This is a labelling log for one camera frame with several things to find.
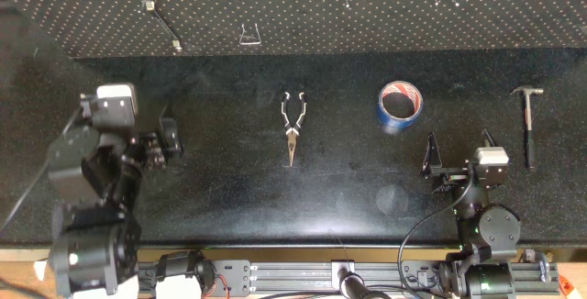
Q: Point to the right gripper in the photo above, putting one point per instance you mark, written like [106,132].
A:
[451,173]

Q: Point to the black and white pliers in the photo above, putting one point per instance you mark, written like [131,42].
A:
[292,134]

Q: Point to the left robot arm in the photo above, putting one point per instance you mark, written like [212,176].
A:
[91,244]

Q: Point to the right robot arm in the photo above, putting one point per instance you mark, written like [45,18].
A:
[497,230]

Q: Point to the black pegboard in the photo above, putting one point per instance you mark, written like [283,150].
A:
[293,14]

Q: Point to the hammer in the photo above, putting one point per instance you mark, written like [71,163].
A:
[528,115]

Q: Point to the roll of blue tape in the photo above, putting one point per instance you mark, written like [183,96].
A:
[390,116]

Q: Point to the wrench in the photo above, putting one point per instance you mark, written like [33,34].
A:
[162,23]

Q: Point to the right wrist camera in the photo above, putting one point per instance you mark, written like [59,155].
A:
[490,163]

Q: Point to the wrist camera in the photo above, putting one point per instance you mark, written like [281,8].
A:
[117,95]
[490,163]

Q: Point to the mounting rail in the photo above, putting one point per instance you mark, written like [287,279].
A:
[293,278]

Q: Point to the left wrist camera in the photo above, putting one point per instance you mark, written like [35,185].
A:
[117,95]

